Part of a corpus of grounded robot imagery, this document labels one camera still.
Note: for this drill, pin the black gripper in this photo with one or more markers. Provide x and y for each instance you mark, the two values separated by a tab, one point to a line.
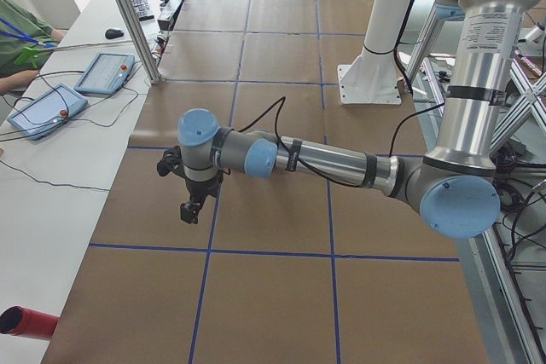
197	188

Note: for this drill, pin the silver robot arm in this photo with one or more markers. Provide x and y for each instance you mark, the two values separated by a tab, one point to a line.
450	187

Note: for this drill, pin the brown paper table mat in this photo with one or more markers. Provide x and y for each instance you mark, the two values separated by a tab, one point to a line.
290	269

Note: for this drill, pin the far teach pendant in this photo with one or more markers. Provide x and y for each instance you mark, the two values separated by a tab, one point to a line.
106	74

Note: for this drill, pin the teach pendant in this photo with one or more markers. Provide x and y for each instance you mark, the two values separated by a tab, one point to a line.
48	112
106	74

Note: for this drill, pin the near teach pendant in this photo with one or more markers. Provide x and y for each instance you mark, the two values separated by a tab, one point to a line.
48	112

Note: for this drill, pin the black computer mouse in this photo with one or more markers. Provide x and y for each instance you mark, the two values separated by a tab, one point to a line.
113	33

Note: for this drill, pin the red cylinder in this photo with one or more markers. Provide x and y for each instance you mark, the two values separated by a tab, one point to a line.
28	323

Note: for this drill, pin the black keyboard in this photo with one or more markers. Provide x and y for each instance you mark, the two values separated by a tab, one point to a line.
142	9

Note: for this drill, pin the person in green shirt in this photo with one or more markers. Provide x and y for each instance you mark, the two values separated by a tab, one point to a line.
24	40

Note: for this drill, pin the white pedestal column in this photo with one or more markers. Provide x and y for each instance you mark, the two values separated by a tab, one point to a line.
372	78

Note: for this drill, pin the aluminium frame post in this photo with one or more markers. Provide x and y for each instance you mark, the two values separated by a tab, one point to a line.
139	40

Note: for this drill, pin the aluminium side frame rail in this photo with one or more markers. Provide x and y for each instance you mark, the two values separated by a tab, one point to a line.
505	266

